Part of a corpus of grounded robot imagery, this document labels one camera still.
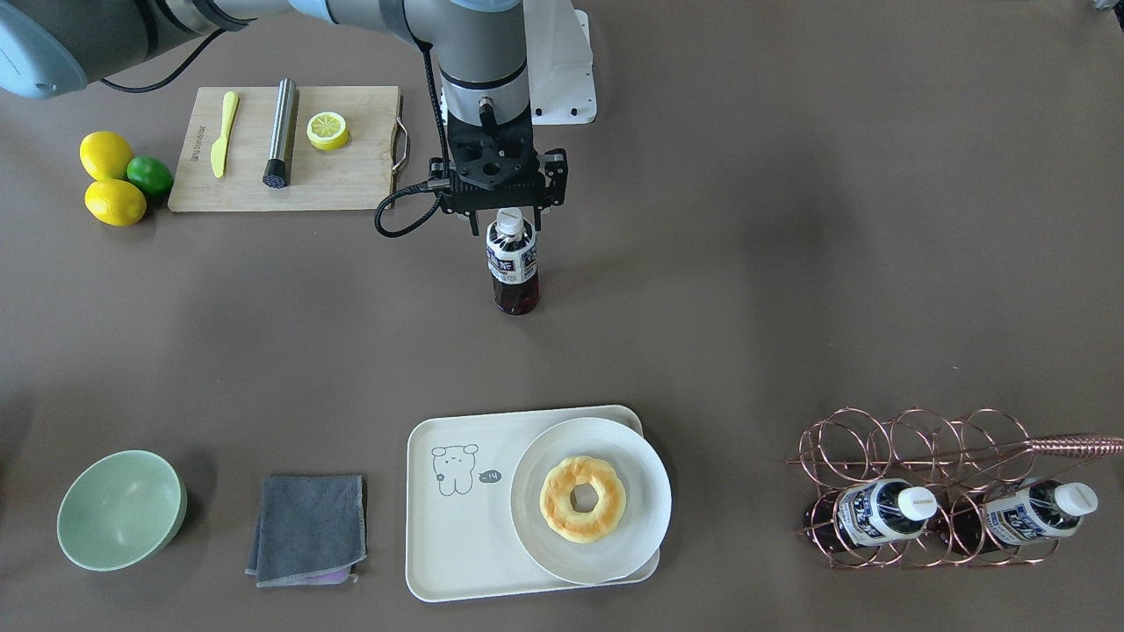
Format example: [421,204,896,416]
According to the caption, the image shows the steel muddler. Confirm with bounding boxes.
[262,76,299,189]

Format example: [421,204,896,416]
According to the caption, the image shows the green lime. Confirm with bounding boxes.
[126,155,174,198]

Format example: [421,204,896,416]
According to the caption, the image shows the white plate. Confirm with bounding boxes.
[510,417,672,585]

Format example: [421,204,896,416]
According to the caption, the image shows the glazed donut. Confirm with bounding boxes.
[540,455,627,544]

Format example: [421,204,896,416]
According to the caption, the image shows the black braided cable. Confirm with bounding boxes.
[98,26,453,240]

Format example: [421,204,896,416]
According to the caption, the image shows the tea bottle in rack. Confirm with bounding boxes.
[803,478,939,552]
[936,478,1099,556]

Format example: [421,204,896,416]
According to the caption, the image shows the cream tray with bunny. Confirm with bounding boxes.
[405,405,659,601]

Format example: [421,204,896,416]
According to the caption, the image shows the copper wire bottle rack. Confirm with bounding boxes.
[794,407,1121,569]

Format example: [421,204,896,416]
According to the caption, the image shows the tea bottle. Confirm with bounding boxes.
[486,207,540,316]
[936,478,1099,556]
[803,478,939,552]

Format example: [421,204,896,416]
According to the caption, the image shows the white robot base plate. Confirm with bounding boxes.
[522,1,598,126]

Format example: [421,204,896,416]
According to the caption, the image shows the green bowl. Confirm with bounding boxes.
[56,449,188,572]

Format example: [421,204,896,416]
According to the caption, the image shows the lemon half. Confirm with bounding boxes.
[306,111,348,152]

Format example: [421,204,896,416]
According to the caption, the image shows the whole lemon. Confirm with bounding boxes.
[79,130,135,181]
[84,179,148,226]

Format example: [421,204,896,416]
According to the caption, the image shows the yellow plastic knife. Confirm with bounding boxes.
[210,90,241,179]

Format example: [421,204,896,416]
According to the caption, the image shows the grey folded cloth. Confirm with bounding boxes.
[245,473,368,588]

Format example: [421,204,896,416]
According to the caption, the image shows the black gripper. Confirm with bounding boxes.
[430,112,569,236]

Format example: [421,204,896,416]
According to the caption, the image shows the wooden cutting board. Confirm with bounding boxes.
[167,85,401,213]

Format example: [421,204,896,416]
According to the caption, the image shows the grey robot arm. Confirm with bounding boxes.
[1,1,569,237]

